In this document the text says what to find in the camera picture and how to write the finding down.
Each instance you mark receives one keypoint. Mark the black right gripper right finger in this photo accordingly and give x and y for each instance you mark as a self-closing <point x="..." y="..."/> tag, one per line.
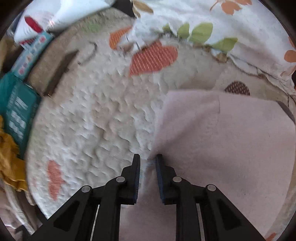
<point x="202" y="213"/>

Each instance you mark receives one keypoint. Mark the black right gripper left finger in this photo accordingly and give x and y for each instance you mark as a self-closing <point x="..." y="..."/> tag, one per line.
<point x="94" y="213"/>

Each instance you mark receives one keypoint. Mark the pale pink small garment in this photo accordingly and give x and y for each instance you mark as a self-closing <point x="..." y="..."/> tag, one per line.
<point x="243" y="145"/>

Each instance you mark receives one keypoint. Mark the yellow cloth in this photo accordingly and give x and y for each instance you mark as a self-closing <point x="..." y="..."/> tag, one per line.
<point x="13" y="169"/>

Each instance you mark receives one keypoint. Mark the white heart-patterned quilt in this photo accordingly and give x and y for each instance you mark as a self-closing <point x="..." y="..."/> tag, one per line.
<point x="99" y="115"/>

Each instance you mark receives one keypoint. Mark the teal cardboard box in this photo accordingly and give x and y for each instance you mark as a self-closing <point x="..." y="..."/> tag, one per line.
<point x="19" y="104"/>

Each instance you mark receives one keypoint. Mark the dark brown flat stick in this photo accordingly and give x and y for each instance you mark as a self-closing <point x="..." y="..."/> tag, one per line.
<point x="61" y="69"/>

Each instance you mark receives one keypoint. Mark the light blue patterned box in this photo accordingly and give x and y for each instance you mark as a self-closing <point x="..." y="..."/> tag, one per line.
<point x="33" y="48"/>

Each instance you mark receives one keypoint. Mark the white floral pillow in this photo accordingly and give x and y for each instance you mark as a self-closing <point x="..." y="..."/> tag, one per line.
<point x="245" y="31"/>

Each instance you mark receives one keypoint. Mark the white printed bag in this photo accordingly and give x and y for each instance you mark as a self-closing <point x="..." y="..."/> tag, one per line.
<point x="54" y="16"/>

